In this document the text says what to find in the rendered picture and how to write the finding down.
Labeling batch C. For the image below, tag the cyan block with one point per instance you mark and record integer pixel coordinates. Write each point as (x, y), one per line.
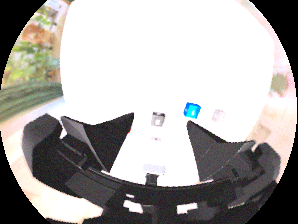
(191, 110)

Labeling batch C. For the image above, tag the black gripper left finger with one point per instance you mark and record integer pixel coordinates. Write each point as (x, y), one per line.
(104, 139)

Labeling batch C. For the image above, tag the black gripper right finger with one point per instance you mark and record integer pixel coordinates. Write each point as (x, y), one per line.
(211, 152)

